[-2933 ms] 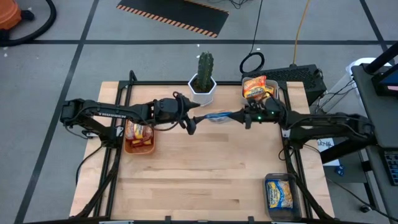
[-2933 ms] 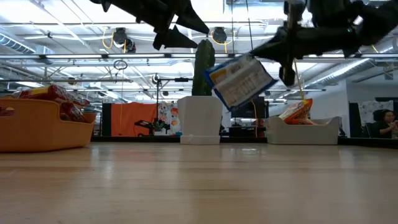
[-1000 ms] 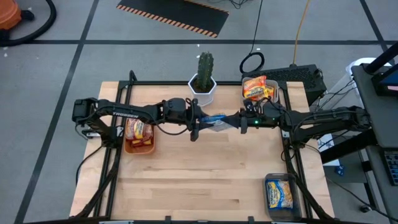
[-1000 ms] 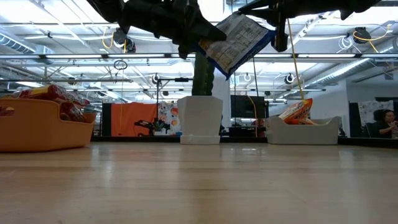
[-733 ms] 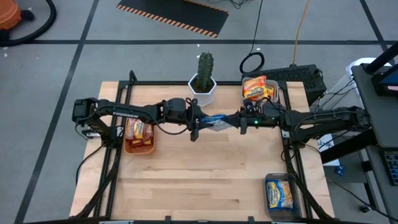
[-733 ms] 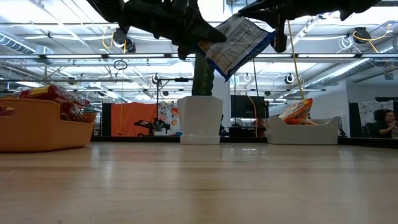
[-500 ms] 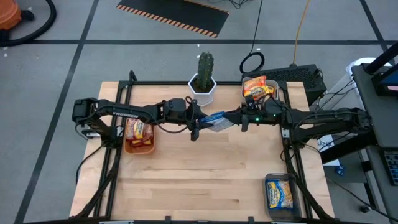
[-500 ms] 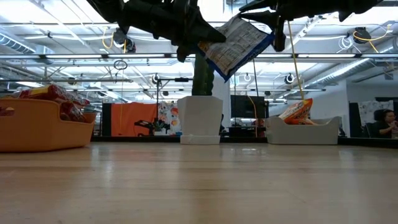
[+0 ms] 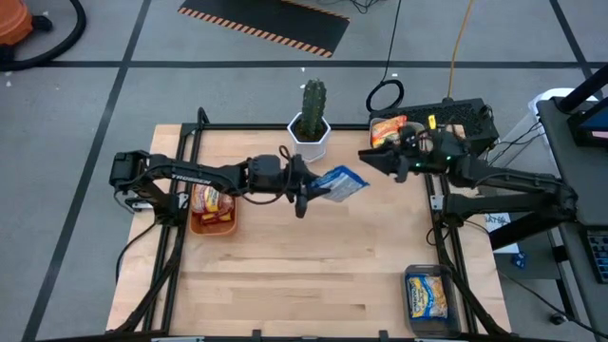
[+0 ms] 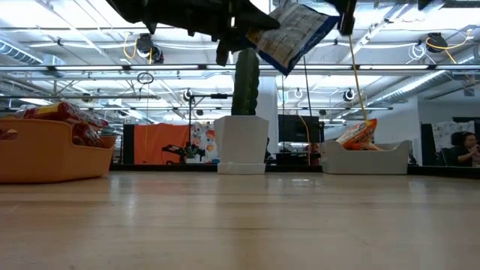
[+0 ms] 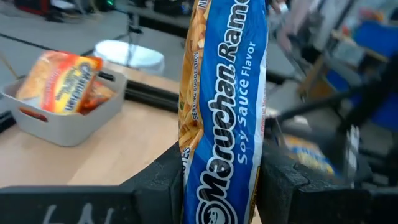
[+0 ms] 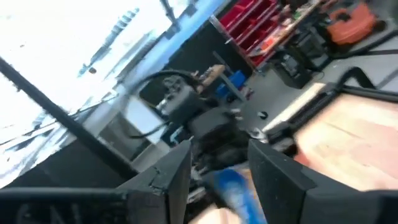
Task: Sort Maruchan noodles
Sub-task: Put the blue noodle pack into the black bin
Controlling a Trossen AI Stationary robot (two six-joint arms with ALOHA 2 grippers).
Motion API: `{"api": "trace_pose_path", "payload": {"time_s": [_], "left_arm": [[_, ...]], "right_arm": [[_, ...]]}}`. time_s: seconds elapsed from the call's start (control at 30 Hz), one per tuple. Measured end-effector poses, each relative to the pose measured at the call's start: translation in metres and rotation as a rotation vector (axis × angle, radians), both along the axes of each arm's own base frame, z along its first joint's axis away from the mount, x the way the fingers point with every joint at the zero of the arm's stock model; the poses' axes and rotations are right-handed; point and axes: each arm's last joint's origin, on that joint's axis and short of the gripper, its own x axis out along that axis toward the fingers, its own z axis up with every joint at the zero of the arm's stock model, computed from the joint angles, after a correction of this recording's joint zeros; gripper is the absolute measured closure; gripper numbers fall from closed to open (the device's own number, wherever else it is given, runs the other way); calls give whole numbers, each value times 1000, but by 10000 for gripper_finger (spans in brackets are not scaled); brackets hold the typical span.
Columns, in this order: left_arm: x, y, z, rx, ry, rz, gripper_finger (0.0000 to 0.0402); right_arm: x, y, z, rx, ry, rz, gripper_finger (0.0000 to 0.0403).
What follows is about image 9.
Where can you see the black aluminium table frame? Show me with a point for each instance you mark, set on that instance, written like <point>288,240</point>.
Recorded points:
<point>164,275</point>

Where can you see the green cactus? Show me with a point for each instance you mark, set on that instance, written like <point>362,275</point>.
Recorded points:
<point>313,107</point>

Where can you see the orange plastic bin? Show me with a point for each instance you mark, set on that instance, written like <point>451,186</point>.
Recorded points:
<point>214,230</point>

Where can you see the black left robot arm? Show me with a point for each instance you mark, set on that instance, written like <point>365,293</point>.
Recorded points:
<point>190,173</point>

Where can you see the blue Maruchan noodle pack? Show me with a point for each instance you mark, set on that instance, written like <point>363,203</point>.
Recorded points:
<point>427,297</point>
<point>342,183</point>

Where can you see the white paper sheet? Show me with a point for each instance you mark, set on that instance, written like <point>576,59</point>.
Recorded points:
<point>499,223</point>

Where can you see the white plastic container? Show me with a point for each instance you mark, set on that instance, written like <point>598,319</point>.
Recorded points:
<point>546,97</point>

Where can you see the grey translucent plastic bin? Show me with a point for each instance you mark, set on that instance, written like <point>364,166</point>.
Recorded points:
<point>455,304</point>

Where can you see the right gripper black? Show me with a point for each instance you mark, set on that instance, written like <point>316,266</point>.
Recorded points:
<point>434,149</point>

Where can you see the white plastic bin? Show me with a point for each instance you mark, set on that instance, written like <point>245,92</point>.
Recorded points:
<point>373,124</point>

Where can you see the black keyboard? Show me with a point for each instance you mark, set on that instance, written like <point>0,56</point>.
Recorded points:
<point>599,256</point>

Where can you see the black hazard-striped floor mat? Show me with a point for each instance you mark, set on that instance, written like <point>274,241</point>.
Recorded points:
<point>266,19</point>

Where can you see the orange Maruchan noodle pack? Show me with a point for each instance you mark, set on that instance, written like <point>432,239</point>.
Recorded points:
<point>388,130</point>

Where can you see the black desk monitor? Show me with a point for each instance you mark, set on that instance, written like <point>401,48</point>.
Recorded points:
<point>591,126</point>

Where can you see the grey desk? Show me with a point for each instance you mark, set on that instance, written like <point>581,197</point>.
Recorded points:
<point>584,180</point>

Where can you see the white hexagonal plant pot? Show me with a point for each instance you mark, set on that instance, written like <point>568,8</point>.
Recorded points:
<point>309,149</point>

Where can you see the small blue object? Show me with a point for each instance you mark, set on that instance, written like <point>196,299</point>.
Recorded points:
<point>520,260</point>

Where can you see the orange shop vacuum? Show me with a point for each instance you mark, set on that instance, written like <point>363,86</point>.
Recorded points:
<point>13,21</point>

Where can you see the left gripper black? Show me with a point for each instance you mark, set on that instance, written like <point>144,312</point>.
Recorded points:
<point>271,175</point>

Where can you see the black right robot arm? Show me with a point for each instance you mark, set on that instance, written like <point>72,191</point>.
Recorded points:
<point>513,178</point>

